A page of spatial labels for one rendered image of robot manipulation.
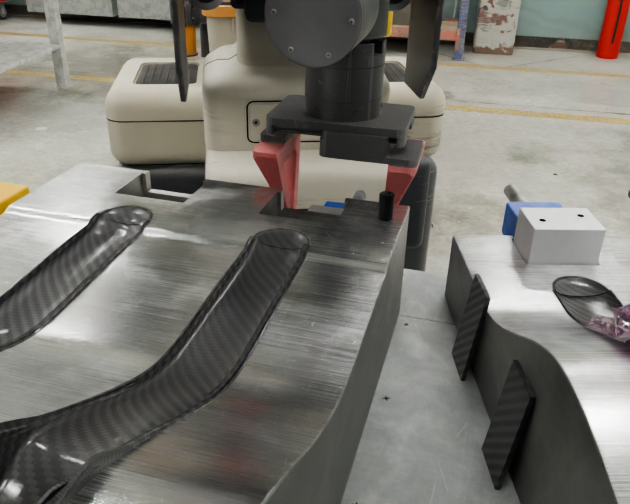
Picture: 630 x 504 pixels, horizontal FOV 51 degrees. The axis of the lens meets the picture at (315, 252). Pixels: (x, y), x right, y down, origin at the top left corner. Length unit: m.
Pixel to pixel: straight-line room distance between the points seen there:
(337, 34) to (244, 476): 0.26
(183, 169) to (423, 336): 0.68
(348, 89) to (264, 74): 0.33
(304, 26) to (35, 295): 0.21
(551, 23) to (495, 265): 5.34
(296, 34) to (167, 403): 0.22
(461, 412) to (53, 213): 0.29
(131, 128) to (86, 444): 0.86
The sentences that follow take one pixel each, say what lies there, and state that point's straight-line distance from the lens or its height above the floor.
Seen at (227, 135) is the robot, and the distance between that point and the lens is 0.80.
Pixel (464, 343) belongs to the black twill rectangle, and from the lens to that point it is 0.45.
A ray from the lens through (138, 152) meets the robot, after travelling 1.08.
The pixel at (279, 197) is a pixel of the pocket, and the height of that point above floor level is 0.89.
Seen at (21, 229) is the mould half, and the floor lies 0.89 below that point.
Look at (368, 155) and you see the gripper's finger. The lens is 0.48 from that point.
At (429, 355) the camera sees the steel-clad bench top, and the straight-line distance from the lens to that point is 0.47.
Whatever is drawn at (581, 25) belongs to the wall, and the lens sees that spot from 5.82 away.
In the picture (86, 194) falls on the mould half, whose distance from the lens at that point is 0.49.
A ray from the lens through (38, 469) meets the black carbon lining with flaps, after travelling 0.24.
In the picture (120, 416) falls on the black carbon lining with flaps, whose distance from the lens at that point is 0.28.
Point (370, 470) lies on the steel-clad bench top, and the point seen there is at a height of 0.80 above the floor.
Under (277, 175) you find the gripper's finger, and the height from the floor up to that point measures 0.89.
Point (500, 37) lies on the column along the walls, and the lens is 5.48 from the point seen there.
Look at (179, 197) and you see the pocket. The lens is 0.52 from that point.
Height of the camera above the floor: 1.08
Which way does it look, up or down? 29 degrees down
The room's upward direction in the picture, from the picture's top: 1 degrees clockwise
